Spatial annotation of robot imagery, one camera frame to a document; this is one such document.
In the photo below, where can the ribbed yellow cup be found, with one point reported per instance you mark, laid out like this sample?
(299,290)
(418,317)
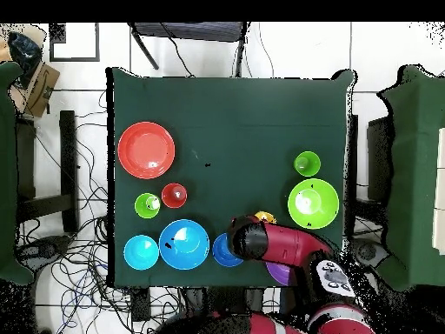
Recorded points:
(266,217)

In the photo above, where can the plain orange cup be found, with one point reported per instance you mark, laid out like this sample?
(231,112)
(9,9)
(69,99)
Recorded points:
(170,196)

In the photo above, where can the dark green table cloth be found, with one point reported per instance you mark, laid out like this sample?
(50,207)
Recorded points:
(226,111)

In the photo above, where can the black bag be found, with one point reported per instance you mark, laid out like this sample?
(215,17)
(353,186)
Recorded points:
(24,48)

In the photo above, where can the large blue bowl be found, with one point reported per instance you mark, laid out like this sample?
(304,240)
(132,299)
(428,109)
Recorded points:
(187,250)

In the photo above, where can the ribbed green cup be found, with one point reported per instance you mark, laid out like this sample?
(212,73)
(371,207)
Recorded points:
(142,208)

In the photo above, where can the black square frame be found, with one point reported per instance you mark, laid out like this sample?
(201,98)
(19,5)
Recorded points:
(74,60)

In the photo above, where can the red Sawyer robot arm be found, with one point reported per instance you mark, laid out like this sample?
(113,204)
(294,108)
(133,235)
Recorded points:
(285,243)

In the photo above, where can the light blue small bowl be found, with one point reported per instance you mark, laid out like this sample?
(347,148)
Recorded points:
(139,254)

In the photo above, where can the wide orange bowl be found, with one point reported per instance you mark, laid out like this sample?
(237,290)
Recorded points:
(146,149)

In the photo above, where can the large green bowl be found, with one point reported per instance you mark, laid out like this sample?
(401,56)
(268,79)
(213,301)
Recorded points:
(323,208)

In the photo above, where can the dark folding chair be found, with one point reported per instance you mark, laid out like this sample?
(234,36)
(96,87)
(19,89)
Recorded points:
(191,31)

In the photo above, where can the plain green cup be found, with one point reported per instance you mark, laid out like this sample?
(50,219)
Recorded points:
(309,167)

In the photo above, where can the dark blue small bowl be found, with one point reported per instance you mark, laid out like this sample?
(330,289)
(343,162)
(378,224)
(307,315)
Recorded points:
(220,255)

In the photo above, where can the brown cardboard box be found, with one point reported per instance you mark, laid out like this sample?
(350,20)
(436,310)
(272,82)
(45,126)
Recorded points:
(41,90)

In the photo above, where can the purple bowl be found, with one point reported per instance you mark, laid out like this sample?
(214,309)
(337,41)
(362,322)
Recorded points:
(278,273)

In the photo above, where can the black power strip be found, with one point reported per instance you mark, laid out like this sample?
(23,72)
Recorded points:
(140,306)

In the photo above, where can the green cloth side table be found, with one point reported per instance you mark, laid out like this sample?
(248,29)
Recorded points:
(7,174)
(417,156)

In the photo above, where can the black stand frame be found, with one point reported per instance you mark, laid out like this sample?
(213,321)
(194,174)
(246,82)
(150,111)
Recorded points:
(379,156)
(67,156)

